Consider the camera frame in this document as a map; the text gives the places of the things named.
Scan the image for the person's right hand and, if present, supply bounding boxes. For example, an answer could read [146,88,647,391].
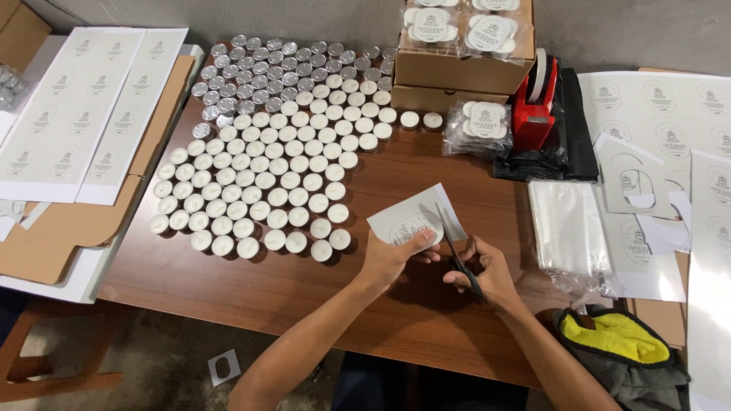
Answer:
[442,235,522,314]

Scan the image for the person's left hand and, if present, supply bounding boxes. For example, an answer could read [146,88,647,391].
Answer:
[357,228,443,295]

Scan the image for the cut label paper piece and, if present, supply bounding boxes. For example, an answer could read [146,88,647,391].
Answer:
[367,183,469,249]

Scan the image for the black-handled scissors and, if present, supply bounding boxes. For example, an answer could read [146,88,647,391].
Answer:
[434,200,485,302]

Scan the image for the stack of clear plastic bags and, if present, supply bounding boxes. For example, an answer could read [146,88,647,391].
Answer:
[527,180,621,299]

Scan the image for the person's dark trousers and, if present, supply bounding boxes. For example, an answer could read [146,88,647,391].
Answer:
[330,350,531,411]

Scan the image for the yellow and grey cloth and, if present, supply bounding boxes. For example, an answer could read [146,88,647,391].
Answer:
[551,305,692,411]

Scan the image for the group of white tealight candles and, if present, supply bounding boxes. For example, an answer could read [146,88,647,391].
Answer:
[148,73,398,264]

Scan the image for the small white label sheet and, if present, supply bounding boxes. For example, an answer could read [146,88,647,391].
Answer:
[601,210,687,303]

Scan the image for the label sheet with cut-outs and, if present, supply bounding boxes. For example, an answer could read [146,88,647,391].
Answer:
[594,132,678,221]

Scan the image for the red tape dispenser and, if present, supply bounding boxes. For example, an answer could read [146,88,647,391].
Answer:
[511,47,559,151]

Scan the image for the brown cardboard sheet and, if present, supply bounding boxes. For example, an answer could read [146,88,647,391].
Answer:
[625,251,690,349]

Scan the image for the black plastic bags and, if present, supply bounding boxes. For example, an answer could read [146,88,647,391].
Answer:
[492,67,600,182]

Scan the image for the flat closed cardboard box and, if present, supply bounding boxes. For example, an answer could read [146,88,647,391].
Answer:
[391,84,510,115]

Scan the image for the white paper offcut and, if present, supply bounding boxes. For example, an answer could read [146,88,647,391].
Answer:
[635,191,693,255]

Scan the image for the paper scrap with hole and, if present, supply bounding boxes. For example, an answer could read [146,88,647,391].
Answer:
[207,349,242,388]

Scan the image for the open cardboard box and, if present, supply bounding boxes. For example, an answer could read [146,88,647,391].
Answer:
[394,0,538,96]

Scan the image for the long white label sheet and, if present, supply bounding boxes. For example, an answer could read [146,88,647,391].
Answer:
[685,150,731,411]

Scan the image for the large white label sheet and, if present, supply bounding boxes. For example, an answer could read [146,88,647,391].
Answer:
[577,71,731,192]

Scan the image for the group of empty silver cups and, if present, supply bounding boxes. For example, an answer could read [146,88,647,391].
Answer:
[190,34,397,141]

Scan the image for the narrow white label sheet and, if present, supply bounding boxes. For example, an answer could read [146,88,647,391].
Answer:
[76,27,190,207]

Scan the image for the white board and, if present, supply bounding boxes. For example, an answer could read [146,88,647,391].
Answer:
[0,35,205,305]

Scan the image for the unfolded brown cardboard blank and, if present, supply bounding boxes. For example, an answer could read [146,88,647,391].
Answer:
[0,55,196,285]

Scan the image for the brown wooden stool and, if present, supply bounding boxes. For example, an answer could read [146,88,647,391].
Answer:
[0,299,124,404]

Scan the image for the wide white label sheet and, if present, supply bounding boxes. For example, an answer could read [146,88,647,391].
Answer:
[0,27,147,204]

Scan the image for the white paper scraps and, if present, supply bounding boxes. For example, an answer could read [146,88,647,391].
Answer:
[0,199,53,242]

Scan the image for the bag of silver cups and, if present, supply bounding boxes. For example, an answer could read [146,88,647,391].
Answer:
[0,64,27,113]

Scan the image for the brown cardboard carton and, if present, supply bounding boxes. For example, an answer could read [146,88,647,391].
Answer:
[0,0,53,73]

